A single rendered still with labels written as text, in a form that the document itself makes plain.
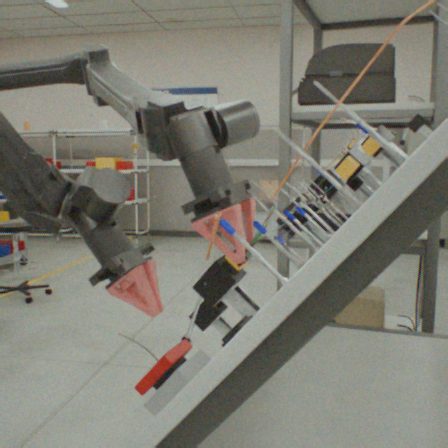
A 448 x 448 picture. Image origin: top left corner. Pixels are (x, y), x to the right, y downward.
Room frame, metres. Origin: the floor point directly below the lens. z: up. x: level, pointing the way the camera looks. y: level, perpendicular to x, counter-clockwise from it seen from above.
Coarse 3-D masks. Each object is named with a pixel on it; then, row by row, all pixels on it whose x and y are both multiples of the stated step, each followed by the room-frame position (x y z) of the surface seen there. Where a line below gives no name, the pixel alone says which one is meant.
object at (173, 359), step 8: (184, 344) 0.49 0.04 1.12; (168, 352) 0.46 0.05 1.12; (176, 352) 0.47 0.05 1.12; (184, 352) 0.48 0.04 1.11; (160, 360) 0.45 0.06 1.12; (168, 360) 0.45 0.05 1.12; (176, 360) 0.46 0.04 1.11; (184, 360) 0.48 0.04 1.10; (152, 368) 0.46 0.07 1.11; (160, 368) 0.45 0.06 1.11; (168, 368) 0.45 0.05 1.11; (176, 368) 0.46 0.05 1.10; (144, 376) 0.46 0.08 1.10; (152, 376) 0.46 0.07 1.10; (160, 376) 0.45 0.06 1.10; (168, 376) 0.46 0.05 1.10; (136, 384) 0.46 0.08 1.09; (144, 384) 0.46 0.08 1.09; (152, 384) 0.46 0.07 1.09; (160, 384) 0.46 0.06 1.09; (144, 392) 0.46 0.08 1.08
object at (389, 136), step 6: (378, 126) 0.83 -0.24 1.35; (384, 126) 0.85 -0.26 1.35; (378, 132) 0.81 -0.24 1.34; (384, 132) 0.83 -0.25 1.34; (390, 132) 0.84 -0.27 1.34; (366, 138) 0.82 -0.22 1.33; (384, 138) 0.81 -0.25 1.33; (390, 138) 0.82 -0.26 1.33; (390, 144) 0.83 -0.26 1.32; (378, 150) 0.82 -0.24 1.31; (384, 150) 0.83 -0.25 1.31; (396, 150) 0.82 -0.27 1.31; (384, 156) 0.83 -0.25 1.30; (390, 156) 0.84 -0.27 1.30; (408, 156) 0.82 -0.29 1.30; (390, 162) 0.82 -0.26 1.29; (396, 162) 0.83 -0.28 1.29; (396, 168) 0.82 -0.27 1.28
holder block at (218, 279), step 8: (224, 256) 0.70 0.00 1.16; (216, 264) 0.68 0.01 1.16; (208, 272) 0.68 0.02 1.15; (216, 272) 0.68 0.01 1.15; (224, 272) 0.67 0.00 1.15; (240, 272) 0.69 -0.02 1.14; (200, 280) 0.69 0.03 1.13; (208, 280) 0.68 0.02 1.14; (216, 280) 0.68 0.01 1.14; (224, 280) 0.67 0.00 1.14; (232, 280) 0.67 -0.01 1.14; (240, 280) 0.71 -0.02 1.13; (200, 288) 0.69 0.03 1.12; (208, 288) 0.69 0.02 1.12; (216, 288) 0.68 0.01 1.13; (224, 288) 0.68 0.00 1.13; (208, 296) 0.69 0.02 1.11; (216, 296) 0.68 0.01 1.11; (216, 304) 0.69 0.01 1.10
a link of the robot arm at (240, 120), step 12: (156, 96) 0.75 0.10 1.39; (168, 96) 0.75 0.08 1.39; (156, 108) 0.72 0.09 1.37; (168, 108) 0.71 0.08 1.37; (180, 108) 0.73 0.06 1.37; (192, 108) 0.74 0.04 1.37; (216, 108) 0.72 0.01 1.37; (228, 108) 0.72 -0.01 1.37; (240, 108) 0.72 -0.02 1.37; (252, 108) 0.73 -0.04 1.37; (168, 120) 0.72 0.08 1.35; (228, 120) 0.71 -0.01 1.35; (240, 120) 0.72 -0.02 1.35; (252, 120) 0.73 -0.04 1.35; (228, 132) 0.71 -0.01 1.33; (240, 132) 0.72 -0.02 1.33; (252, 132) 0.73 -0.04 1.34; (168, 144) 0.73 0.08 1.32; (228, 144) 0.72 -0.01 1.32; (156, 156) 0.77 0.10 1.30; (168, 156) 0.74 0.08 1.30
